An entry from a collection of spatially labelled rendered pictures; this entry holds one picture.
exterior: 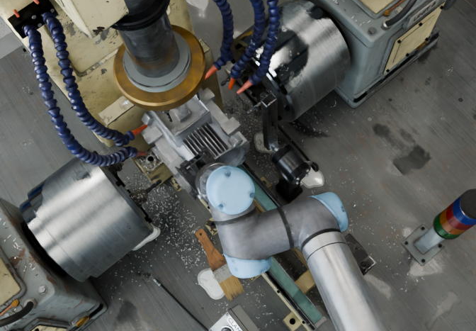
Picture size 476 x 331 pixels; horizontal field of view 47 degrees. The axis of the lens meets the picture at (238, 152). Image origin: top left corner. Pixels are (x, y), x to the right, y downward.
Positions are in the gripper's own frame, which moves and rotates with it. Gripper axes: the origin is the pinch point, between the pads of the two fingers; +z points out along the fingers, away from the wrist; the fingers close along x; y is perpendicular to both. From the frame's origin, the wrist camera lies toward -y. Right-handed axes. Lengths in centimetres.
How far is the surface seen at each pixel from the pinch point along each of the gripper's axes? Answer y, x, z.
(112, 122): 21.7, 7.5, 5.8
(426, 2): 1, -66, -7
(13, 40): 69, 16, 120
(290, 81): 5.6, -29.5, -2.5
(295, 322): -43.8, 2.4, 4.3
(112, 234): 2.8, 22.4, -1.6
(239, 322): -25.8, 12.6, -13.7
